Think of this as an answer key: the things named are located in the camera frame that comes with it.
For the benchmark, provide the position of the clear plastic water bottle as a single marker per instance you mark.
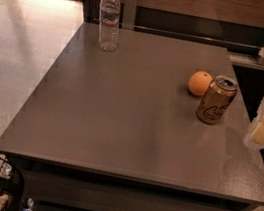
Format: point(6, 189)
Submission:
point(109, 22)

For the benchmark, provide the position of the gold soda can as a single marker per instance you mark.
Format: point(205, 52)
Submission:
point(219, 96)

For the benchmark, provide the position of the orange fruit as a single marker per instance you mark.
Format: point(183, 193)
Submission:
point(199, 82)

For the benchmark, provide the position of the grey metal bracket left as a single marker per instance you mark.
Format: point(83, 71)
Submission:
point(129, 14)

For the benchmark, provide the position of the grey horizontal rail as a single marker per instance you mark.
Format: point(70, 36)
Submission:
point(224, 44)

